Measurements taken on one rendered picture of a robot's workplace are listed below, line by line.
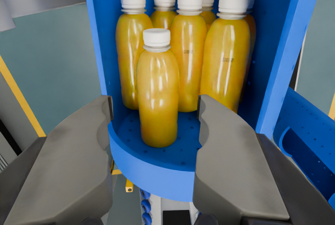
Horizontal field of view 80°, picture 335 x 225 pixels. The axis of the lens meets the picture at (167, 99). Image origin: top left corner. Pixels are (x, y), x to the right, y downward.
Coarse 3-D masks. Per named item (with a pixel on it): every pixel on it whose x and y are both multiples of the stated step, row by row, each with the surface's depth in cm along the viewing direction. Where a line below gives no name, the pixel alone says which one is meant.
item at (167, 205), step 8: (168, 200) 71; (168, 208) 68; (176, 208) 68; (184, 208) 68; (168, 216) 64; (176, 216) 64; (184, 216) 64; (168, 224) 62; (176, 224) 62; (184, 224) 62
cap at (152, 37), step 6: (144, 30) 29; (150, 30) 29; (156, 30) 29; (162, 30) 29; (168, 30) 29; (144, 36) 28; (150, 36) 27; (156, 36) 27; (162, 36) 27; (168, 36) 28; (144, 42) 29; (150, 42) 28; (156, 42) 28; (162, 42) 28; (168, 42) 29
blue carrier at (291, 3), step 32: (96, 0) 27; (256, 0) 34; (288, 0) 29; (96, 32) 26; (288, 32) 19; (256, 64) 37; (288, 64) 21; (256, 96) 38; (128, 128) 40; (192, 128) 41; (256, 128) 25; (128, 160) 28; (160, 160) 33; (192, 160) 33; (160, 192) 27; (192, 192) 26
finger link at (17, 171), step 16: (32, 144) 8; (16, 160) 7; (32, 160) 7; (0, 176) 7; (16, 176) 7; (0, 192) 6; (16, 192) 6; (0, 208) 6; (0, 224) 5; (48, 224) 5
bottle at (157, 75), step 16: (144, 48) 29; (160, 48) 28; (144, 64) 29; (160, 64) 28; (176, 64) 30; (144, 80) 29; (160, 80) 29; (176, 80) 30; (144, 96) 31; (160, 96) 30; (176, 96) 32; (144, 112) 32; (160, 112) 31; (176, 112) 34; (144, 128) 34; (160, 128) 33; (176, 128) 35; (160, 144) 34
